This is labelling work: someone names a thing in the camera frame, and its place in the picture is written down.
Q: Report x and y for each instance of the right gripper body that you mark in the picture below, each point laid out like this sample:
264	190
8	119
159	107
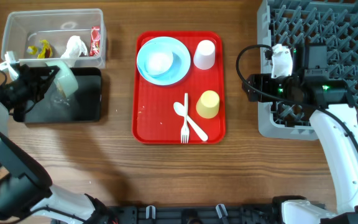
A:
280	86

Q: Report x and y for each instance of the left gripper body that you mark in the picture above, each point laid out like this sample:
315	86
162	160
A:
23	91

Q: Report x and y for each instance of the yellow candy wrapper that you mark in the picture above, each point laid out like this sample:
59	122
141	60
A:
42	52

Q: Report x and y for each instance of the mint green bowl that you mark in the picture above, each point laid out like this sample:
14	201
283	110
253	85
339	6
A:
64	80

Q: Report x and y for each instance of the white tissue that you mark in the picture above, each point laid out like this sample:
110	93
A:
75	48

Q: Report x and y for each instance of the red clear plastic wrapper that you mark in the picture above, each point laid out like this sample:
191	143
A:
95	41

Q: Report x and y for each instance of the yellow plastic cup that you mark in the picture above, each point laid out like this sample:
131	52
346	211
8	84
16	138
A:
208	104

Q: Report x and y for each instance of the pale pink plastic cup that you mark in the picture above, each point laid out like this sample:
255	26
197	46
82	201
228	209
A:
204	57

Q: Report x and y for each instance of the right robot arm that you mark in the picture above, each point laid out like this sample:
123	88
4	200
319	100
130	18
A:
300	76

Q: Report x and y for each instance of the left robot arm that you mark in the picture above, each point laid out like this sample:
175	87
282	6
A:
26	189

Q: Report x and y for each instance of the clear plastic waste bin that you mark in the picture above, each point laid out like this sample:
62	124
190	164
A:
25	28

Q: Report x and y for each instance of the grey dishwasher rack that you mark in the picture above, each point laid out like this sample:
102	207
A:
332	23

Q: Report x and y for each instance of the black plastic tray bin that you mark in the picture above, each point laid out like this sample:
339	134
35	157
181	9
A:
82	106

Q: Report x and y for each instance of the red serving tray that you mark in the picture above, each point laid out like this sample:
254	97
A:
154	120

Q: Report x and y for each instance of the white plastic spoon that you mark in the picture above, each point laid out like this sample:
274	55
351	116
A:
180	110

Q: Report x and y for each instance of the white plastic fork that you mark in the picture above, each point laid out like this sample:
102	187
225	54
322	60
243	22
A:
185	131

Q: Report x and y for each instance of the light blue small bowl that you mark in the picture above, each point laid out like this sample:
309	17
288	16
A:
154	60

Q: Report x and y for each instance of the light blue plate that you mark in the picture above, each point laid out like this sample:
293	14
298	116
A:
181	61

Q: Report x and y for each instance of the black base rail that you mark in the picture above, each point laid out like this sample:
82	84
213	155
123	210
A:
246	214

